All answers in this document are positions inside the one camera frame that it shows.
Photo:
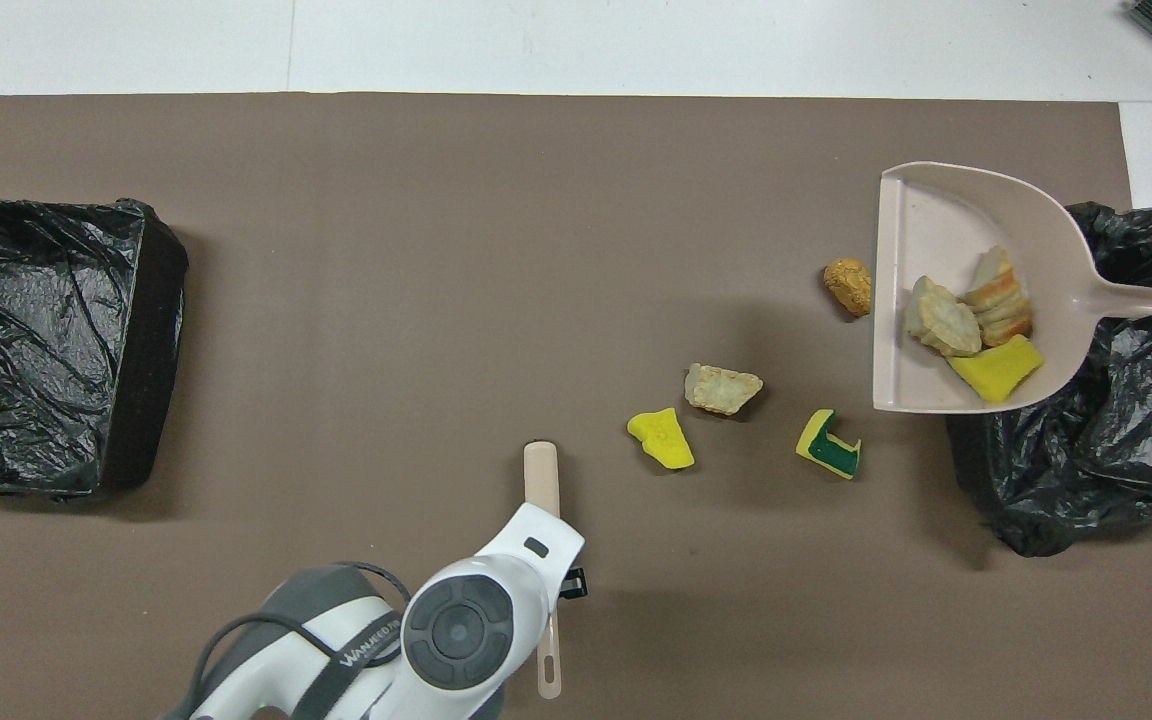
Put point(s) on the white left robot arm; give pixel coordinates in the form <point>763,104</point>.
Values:
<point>456,630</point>

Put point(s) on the beige plastic dustpan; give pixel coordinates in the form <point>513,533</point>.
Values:
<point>936,220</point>

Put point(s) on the beige brush with black bristles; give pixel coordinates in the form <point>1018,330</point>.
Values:
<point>541,480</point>

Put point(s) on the bin with loose black bag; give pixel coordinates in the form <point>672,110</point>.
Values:
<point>1086,470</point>

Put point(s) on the green and yellow sponge piece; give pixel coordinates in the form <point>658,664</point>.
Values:
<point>828,448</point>

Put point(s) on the striped orange croissant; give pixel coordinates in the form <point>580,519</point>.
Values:
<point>1001,290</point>

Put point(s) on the brown table mat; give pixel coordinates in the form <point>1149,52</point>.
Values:
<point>336,300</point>

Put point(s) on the pale angular bread chunk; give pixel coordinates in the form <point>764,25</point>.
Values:
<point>723,389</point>

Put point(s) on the golden fried croquette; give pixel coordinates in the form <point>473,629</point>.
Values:
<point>846,285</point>

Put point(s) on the bin with taut black bag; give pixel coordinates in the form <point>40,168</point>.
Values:
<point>36,350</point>

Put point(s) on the pale rounded bread piece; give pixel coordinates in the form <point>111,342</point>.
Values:
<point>941,320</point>

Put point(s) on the yellow sponge wedge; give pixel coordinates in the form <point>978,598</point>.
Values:
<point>996,370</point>

